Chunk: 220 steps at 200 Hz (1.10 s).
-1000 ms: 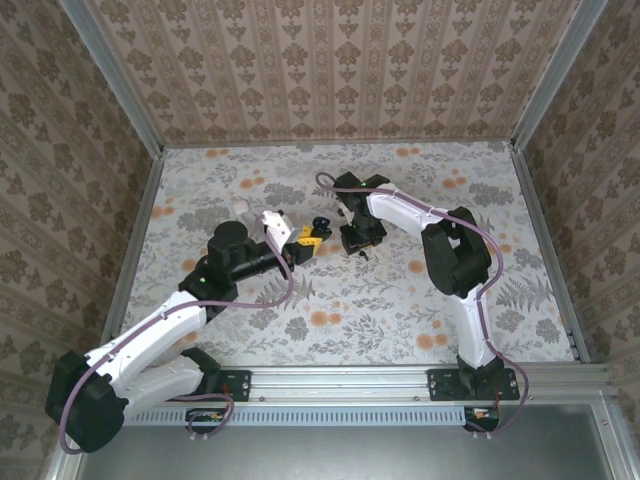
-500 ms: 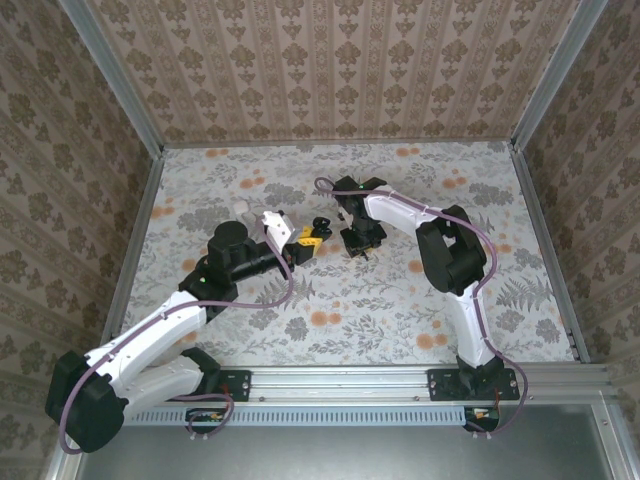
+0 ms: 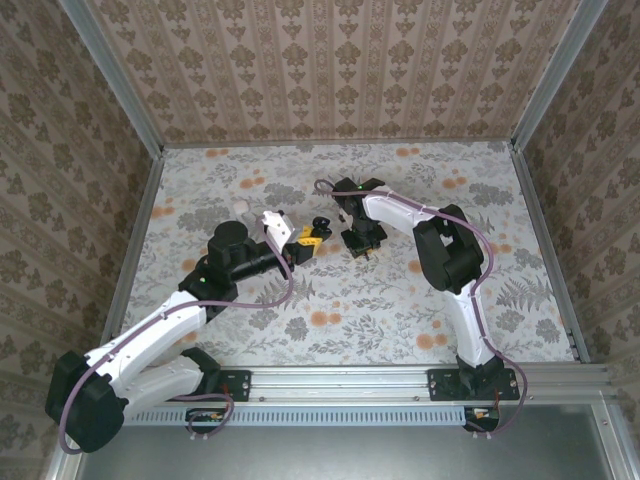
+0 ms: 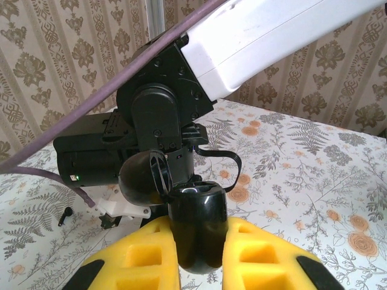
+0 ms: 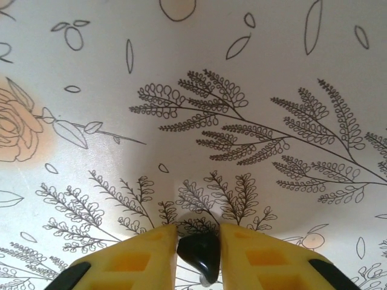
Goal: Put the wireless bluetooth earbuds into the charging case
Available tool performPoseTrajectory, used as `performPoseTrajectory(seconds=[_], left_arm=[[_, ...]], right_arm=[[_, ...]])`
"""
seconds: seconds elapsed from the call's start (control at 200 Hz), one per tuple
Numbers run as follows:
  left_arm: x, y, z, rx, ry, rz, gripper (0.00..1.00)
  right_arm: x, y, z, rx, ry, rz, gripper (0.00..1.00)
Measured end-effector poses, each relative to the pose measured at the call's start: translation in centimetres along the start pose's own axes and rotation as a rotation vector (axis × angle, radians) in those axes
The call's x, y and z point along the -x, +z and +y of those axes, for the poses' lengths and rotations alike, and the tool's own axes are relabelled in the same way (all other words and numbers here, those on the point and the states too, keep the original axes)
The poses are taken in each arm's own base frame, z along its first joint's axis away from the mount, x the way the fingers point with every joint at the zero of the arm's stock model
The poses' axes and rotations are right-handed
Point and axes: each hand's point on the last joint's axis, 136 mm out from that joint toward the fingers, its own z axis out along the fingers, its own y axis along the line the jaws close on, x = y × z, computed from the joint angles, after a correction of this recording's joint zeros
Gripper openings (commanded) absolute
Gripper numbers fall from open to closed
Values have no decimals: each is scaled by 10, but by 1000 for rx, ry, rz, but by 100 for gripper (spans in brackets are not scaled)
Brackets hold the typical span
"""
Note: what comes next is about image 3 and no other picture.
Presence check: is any black round earbud case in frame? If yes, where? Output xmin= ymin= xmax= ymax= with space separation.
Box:
xmin=309 ymin=215 xmax=335 ymax=242

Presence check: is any black connector box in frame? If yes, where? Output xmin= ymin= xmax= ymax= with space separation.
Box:
xmin=463 ymin=405 xmax=501 ymax=434
xmin=185 ymin=407 xmax=225 ymax=434

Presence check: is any grey metal sheet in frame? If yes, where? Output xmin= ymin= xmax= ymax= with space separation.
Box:
xmin=44 ymin=403 xmax=640 ymax=480

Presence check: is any aluminium table side rail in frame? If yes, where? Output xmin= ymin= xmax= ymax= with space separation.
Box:
xmin=508 ymin=142 xmax=591 ymax=365
xmin=99 ymin=147 xmax=166 ymax=354

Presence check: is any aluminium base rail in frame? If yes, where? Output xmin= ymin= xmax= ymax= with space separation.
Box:
xmin=219 ymin=365 xmax=612 ymax=404

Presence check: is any white slotted cable duct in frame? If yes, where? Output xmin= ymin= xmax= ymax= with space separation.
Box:
xmin=124 ymin=404 xmax=469 ymax=427

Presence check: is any aluminium frame post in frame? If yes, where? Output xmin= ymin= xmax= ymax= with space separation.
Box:
xmin=509 ymin=0 xmax=610 ymax=151
xmin=58 ymin=0 xmax=166 ymax=157

